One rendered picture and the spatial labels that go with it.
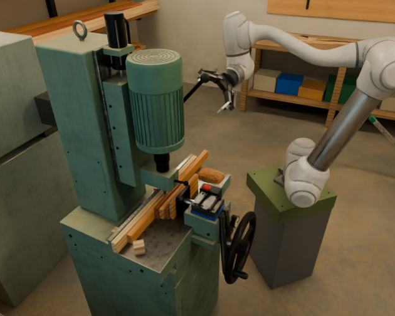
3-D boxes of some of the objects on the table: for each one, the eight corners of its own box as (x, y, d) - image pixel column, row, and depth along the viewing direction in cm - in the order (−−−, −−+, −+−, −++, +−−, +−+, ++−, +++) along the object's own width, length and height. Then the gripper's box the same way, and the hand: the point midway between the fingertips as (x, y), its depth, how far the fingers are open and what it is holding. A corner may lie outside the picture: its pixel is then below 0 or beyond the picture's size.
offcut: (144, 246, 115) (143, 239, 113) (145, 253, 113) (144, 246, 111) (133, 249, 115) (132, 241, 112) (135, 256, 112) (133, 247, 110)
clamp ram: (193, 221, 125) (192, 203, 120) (176, 214, 128) (175, 197, 123) (203, 206, 131) (203, 189, 126) (187, 200, 134) (187, 184, 129)
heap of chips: (219, 185, 144) (219, 180, 142) (194, 177, 148) (194, 172, 147) (226, 175, 150) (227, 170, 148) (202, 167, 155) (202, 162, 153)
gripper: (242, 106, 141) (222, 126, 125) (205, 61, 139) (180, 77, 123) (254, 96, 136) (236, 116, 120) (215, 49, 134) (191, 64, 118)
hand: (209, 96), depth 122 cm, fingers open, 13 cm apart
